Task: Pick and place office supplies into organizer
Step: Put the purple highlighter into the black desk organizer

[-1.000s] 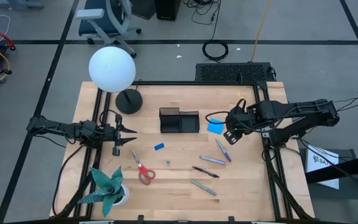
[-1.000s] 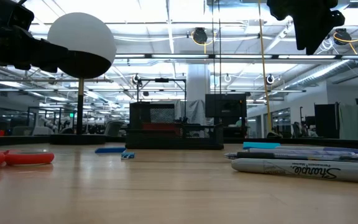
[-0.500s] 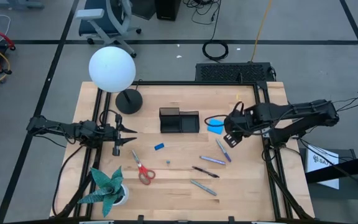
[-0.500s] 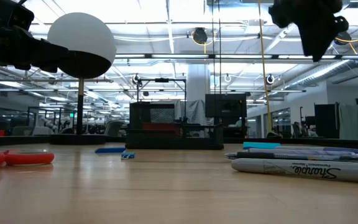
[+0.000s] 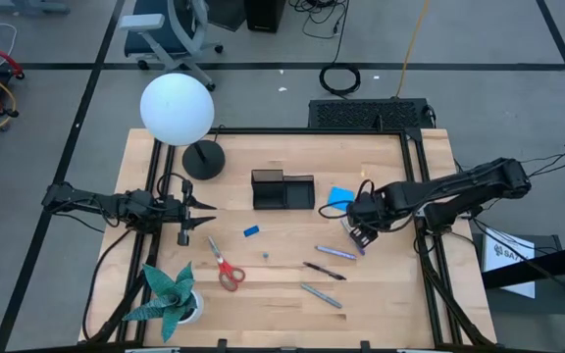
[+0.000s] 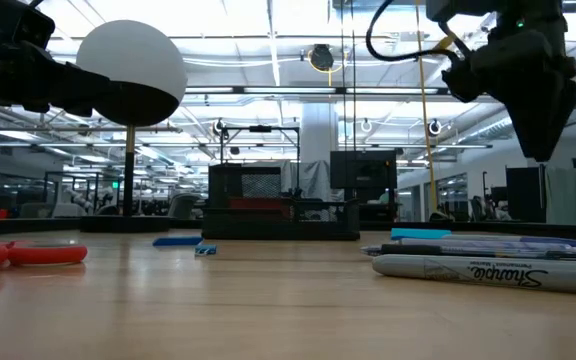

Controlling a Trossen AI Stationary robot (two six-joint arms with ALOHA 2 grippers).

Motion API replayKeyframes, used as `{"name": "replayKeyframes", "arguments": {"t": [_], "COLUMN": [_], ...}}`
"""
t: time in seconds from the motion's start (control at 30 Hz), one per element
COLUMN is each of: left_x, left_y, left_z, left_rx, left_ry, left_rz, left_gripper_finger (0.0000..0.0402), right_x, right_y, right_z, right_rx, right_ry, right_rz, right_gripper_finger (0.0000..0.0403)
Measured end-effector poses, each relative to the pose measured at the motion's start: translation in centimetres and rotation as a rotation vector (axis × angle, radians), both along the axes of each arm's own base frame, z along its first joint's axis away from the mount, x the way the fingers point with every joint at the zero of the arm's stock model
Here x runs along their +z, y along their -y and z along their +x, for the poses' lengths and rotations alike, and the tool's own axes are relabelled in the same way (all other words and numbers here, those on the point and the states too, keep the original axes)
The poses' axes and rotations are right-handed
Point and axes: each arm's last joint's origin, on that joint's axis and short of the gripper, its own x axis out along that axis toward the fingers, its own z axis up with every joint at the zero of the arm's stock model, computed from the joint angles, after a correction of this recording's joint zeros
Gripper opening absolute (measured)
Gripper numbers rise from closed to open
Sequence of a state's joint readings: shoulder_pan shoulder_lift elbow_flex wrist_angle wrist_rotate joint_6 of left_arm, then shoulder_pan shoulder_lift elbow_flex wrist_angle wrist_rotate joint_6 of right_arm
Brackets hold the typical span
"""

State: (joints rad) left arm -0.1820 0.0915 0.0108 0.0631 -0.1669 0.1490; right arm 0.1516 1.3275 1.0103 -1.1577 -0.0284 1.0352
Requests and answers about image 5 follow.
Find yellow hanging cable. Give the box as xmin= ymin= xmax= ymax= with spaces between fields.
xmin=393 ymin=0 xmax=432 ymax=99

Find black stand strut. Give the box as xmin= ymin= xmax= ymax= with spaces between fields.
xmin=481 ymin=238 xmax=565 ymax=291

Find black aluminium table frame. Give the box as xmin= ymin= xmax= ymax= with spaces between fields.
xmin=78 ymin=126 xmax=497 ymax=353

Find red handled scissors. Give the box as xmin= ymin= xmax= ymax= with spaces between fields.
xmin=207 ymin=235 xmax=246 ymax=293

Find black arm base cable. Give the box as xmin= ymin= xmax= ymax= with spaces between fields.
xmin=81 ymin=228 xmax=132 ymax=342

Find artificial plant white pot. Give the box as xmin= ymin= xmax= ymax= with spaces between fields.
xmin=122 ymin=261 xmax=205 ymax=344

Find white globe table lamp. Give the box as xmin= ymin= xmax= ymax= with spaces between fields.
xmin=139 ymin=73 xmax=227 ymax=181

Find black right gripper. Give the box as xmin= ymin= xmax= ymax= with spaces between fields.
xmin=347 ymin=188 xmax=392 ymax=248

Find black computer tower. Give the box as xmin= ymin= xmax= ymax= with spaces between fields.
xmin=243 ymin=0 xmax=287 ymax=34

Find black floor cable tangle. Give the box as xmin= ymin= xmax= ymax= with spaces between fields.
xmin=289 ymin=0 xmax=351 ymax=40

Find blue seat grey office chair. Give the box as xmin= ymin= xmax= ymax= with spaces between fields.
xmin=118 ymin=0 xmax=225 ymax=93

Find grey marker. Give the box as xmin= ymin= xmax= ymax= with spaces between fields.
xmin=300 ymin=282 xmax=343 ymax=310

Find blue sticky note pad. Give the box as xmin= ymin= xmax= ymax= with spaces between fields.
xmin=327 ymin=186 xmax=356 ymax=213

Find black perforated metal box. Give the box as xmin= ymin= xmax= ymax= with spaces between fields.
xmin=307 ymin=97 xmax=436 ymax=131

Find black pen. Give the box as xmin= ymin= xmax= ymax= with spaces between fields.
xmin=302 ymin=261 xmax=348 ymax=282

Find white printed paper sheet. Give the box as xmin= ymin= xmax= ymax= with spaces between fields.
xmin=482 ymin=226 xmax=537 ymax=300

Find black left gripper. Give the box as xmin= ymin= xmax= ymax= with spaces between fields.
xmin=161 ymin=178 xmax=218 ymax=247

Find black coiled floor cable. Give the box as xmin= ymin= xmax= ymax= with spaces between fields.
xmin=318 ymin=0 xmax=363 ymax=97

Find black mesh desk organizer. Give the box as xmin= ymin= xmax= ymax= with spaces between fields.
xmin=251 ymin=169 xmax=316 ymax=211

